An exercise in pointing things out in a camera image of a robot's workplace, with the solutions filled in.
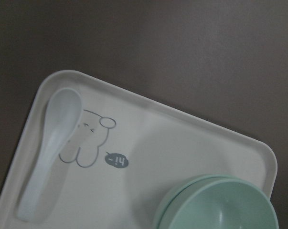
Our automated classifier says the green bowl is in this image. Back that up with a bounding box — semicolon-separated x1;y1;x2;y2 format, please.
152;174;221;229
158;176;279;229

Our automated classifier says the cream rabbit tray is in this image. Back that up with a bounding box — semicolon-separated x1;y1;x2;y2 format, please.
0;70;277;229

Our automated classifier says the white ceramic spoon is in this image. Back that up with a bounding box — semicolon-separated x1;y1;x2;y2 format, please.
17;88;83;221

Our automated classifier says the green bowl on tray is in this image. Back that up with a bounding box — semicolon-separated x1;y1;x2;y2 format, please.
152;174;221;229

